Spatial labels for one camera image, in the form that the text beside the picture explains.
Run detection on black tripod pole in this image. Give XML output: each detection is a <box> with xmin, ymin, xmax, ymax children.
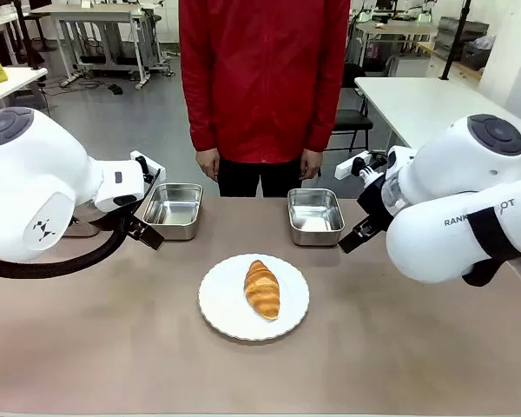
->
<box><xmin>438</xmin><ymin>0</ymin><xmax>473</xmax><ymax>82</ymax></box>

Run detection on person in red jacket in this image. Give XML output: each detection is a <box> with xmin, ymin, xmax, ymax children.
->
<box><xmin>178</xmin><ymin>0</ymin><xmax>352</xmax><ymax>199</ymax></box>

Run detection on black corrugated cable hose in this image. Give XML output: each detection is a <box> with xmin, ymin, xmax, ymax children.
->
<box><xmin>0</xmin><ymin>215</ymin><xmax>129</xmax><ymax>280</ymax></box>

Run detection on white-framed office desk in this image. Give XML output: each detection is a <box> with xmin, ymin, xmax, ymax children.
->
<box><xmin>29</xmin><ymin>3</ymin><xmax>158</xmax><ymax>91</ymax></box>
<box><xmin>354</xmin><ymin>16</ymin><xmax>439</xmax><ymax>67</ymax></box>

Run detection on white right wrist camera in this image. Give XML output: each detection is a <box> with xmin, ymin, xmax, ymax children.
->
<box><xmin>334</xmin><ymin>151</ymin><xmax>390</xmax><ymax>181</ymax></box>

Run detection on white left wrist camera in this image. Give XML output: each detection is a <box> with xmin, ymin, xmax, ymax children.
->
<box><xmin>129</xmin><ymin>149</ymin><xmax>166</xmax><ymax>175</ymax></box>

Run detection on golden croissant bread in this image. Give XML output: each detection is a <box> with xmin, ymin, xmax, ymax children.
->
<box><xmin>243</xmin><ymin>259</ymin><xmax>281</xmax><ymax>321</ymax></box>

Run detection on stainless steel container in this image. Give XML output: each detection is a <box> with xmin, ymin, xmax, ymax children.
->
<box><xmin>142</xmin><ymin>182</ymin><xmax>204</xmax><ymax>242</ymax></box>
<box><xmin>287</xmin><ymin>187</ymin><xmax>346</xmax><ymax>248</ymax></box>

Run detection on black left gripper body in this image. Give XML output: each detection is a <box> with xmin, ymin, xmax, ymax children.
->
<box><xmin>120</xmin><ymin>167</ymin><xmax>163</xmax><ymax>236</ymax></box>

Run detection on white power strip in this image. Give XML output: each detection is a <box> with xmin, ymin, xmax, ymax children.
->
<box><xmin>59</xmin><ymin>69</ymin><xmax>89</xmax><ymax>87</ymax></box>

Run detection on black stand pole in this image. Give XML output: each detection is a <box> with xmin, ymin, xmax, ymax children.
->
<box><xmin>11</xmin><ymin>0</ymin><xmax>45</xmax><ymax>71</ymax></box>

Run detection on white side table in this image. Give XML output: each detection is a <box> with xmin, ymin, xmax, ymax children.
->
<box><xmin>354</xmin><ymin>76</ymin><xmax>511</xmax><ymax>152</ymax></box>
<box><xmin>0</xmin><ymin>66</ymin><xmax>49</xmax><ymax>112</ymax></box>

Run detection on person's right hand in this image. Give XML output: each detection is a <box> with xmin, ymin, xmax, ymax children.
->
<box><xmin>195</xmin><ymin>149</ymin><xmax>221</xmax><ymax>182</ymax></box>

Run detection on black folding chair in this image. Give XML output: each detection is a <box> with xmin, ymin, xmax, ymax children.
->
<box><xmin>327</xmin><ymin>63</ymin><xmax>374</xmax><ymax>153</ymax></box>

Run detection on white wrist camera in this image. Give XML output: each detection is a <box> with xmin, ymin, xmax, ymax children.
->
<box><xmin>129</xmin><ymin>149</ymin><xmax>166</xmax><ymax>175</ymax></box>
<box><xmin>334</xmin><ymin>151</ymin><xmax>390</xmax><ymax>181</ymax></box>

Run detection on grey plastic crates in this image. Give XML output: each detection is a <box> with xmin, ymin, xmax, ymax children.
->
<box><xmin>435</xmin><ymin>16</ymin><xmax>491</xmax><ymax>63</ymax></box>

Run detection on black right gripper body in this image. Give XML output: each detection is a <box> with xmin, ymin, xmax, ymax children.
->
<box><xmin>356</xmin><ymin>172</ymin><xmax>394</xmax><ymax>236</ymax></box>

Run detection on white scalloped plate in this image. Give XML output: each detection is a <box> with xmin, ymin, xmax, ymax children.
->
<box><xmin>198</xmin><ymin>253</ymin><xmax>311</xmax><ymax>342</ymax></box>

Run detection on person's left hand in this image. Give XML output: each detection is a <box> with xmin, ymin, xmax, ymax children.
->
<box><xmin>300</xmin><ymin>148</ymin><xmax>323</xmax><ymax>182</ymax></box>

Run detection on black velcro strap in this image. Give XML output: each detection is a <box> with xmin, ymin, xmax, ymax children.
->
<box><xmin>465</xmin><ymin>207</ymin><xmax>521</xmax><ymax>261</ymax></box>

